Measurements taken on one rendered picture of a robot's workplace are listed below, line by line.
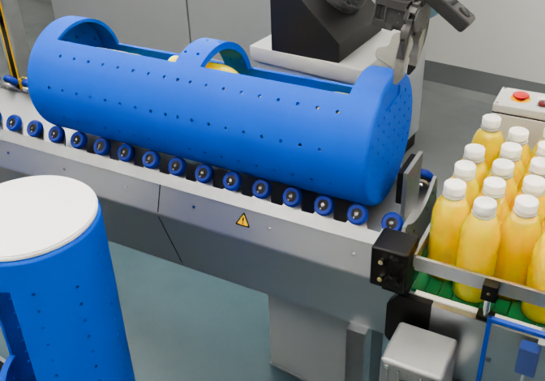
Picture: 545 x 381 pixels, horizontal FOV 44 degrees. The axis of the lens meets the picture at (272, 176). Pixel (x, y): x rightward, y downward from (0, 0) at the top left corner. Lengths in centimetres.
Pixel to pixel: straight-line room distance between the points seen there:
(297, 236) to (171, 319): 120
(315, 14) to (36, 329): 91
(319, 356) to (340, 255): 81
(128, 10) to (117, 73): 229
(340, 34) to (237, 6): 172
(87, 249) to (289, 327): 104
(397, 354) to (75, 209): 66
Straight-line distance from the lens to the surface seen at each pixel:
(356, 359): 169
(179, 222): 163
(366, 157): 129
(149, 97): 151
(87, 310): 139
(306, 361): 227
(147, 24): 377
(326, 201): 142
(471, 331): 132
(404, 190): 140
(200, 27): 351
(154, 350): 250
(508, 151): 140
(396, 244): 127
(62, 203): 139
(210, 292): 269
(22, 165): 193
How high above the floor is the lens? 177
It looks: 32 degrees down
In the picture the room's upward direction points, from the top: 2 degrees counter-clockwise
